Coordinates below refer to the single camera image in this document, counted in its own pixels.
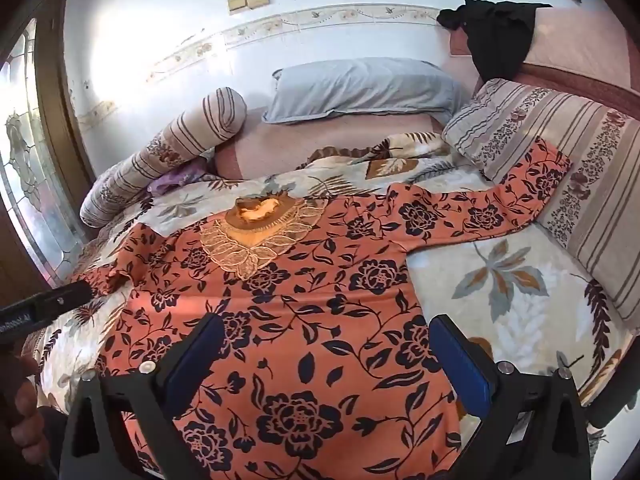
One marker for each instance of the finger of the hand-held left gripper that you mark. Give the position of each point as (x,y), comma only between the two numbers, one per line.
(70,294)

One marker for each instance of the orange floral shirt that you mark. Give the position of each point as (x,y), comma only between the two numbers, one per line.
(325,310)

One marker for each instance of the black cloth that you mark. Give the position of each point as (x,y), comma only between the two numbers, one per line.
(495,35)

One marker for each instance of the grey pillow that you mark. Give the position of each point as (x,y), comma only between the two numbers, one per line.
(360,87)

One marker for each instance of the cream leaf-print blanket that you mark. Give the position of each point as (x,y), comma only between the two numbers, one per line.
(500,280)

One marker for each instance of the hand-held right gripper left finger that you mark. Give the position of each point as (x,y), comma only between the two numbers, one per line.
(197,355)

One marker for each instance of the person's left hand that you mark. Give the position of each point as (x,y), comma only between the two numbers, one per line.
(22,410)

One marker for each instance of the stained glass window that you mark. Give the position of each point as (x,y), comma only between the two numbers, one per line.
(25,160)

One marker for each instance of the wooden window frame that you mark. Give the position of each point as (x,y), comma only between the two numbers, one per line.
(60,90)

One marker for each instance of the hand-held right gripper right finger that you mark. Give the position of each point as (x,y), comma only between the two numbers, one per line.
(460,365)

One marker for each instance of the pink padded headboard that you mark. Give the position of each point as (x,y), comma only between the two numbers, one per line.
(585,45)

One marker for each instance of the striped floral bolster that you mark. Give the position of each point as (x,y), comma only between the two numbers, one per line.
(165,155)

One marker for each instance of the pink bed sheet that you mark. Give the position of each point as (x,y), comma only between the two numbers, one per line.
(280,145)

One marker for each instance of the purple cloth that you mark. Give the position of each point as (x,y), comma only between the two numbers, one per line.
(175,180)

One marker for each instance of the striped floral pillow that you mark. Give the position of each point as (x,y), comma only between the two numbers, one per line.
(590,200)

